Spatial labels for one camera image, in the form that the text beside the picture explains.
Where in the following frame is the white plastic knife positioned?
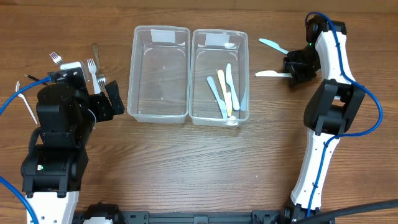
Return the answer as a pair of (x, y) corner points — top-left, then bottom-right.
(226, 63), (240, 111)

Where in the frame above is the yellow plastic knife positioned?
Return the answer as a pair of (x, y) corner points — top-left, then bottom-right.
(217, 70), (233, 117)

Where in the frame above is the pale blue knife bottom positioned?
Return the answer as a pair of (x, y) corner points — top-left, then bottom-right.
(206, 76), (227, 119)

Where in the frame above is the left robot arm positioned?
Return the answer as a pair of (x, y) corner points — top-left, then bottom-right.
(21, 80), (124, 223)

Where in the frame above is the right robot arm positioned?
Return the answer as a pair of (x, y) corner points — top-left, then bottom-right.
(283, 14), (365, 216)

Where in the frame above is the left clear plastic container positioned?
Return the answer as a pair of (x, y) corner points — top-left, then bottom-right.
(127, 26), (191, 123)

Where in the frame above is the clear plastic container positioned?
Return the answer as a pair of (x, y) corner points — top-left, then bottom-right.
(188, 29), (249, 126)
(127, 26), (191, 123)

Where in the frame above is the right clear plastic container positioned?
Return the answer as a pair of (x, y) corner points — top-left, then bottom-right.
(188, 29), (249, 126)

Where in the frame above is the short silver metal fork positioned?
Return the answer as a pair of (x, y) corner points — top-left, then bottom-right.
(92, 43), (106, 90)

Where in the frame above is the thick white plastic fork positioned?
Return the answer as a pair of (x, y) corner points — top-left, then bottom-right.
(87, 58), (104, 94)

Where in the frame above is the light blue knife top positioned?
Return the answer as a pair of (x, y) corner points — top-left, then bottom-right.
(259, 38), (289, 55)

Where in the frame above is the cream plastic knife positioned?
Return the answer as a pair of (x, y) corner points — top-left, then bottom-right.
(255, 70), (292, 78)

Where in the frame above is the long silver metal fork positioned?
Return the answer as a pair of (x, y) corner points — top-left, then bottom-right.
(49, 52), (90, 82)

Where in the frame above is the thin white plastic fork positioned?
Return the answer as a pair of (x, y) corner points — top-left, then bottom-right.
(15, 81), (38, 125)

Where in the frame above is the black-handled metal fork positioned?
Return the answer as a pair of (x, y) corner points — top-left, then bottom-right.
(24, 74), (47, 85)

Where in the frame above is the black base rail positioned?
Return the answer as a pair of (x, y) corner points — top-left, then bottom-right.
(72, 203), (307, 224)

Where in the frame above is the left blue cable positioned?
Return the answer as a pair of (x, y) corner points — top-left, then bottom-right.
(0, 76), (50, 224)

